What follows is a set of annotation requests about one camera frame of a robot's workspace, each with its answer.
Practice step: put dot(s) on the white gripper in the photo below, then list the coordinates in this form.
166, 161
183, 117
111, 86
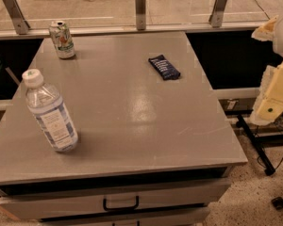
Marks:
269, 106

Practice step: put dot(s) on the clear plastic water bottle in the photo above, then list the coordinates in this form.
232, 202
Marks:
49, 110

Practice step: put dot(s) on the metal railing bar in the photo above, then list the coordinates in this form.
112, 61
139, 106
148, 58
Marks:
151, 28

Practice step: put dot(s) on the dark blue snack packet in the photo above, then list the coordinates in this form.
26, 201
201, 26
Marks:
164, 67

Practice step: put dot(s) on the black stand leg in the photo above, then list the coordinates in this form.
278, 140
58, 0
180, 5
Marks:
269, 168

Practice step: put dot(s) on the black caster foot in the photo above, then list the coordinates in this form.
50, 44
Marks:
277, 203

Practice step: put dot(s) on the grey lower drawer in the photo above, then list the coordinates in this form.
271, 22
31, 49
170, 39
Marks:
171, 217

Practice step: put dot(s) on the grey drawer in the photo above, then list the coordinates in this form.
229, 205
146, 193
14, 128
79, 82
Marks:
89, 201
171, 217

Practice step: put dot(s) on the green white soda can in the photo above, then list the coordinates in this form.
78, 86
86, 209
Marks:
62, 39

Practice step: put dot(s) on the grey upper drawer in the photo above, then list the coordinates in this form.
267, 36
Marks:
89, 201

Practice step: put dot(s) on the right metal railing bracket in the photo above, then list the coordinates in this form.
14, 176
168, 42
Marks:
217, 14

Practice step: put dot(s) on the metal railing bracket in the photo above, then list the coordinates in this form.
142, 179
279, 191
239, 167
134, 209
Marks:
20, 24
140, 8
217, 14

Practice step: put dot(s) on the middle metal railing bracket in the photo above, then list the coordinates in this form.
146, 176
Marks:
140, 8

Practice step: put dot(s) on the black drawer handle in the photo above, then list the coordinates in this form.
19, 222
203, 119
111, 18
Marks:
125, 204

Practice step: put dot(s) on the left metal railing bracket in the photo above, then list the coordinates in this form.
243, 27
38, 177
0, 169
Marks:
20, 24

